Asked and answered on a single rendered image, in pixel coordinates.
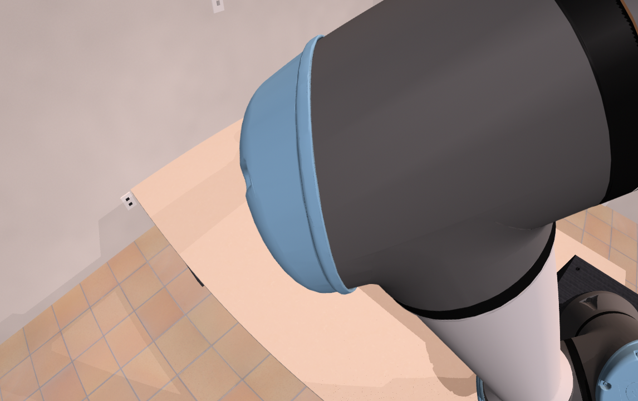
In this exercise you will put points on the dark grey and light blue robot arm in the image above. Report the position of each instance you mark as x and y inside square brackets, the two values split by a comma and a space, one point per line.
[429, 147]

